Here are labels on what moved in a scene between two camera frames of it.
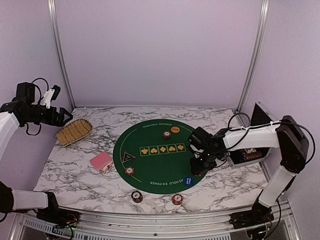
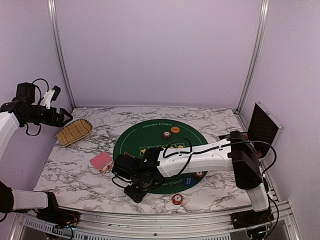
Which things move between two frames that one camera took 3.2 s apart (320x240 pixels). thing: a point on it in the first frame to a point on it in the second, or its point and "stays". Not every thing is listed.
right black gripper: (197, 168) to (136, 196)
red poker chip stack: (177, 199) stays
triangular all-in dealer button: (127, 157) stays
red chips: (166, 134) stays
